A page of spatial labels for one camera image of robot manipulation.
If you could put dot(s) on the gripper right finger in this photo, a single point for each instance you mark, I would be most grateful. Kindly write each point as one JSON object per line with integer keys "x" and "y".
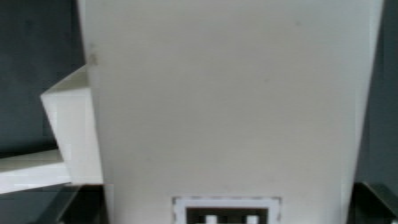
{"x": 373, "y": 205}

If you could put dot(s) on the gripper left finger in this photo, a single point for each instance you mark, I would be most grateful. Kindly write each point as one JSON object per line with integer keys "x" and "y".
{"x": 85, "y": 209}

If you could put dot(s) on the white cabinet top block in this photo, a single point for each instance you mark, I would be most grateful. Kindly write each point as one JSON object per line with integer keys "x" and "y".
{"x": 229, "y": 83}

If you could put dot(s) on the white u-shaped wall fence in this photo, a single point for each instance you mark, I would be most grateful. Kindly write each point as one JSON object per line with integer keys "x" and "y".
{"x": 48, "y": 142}

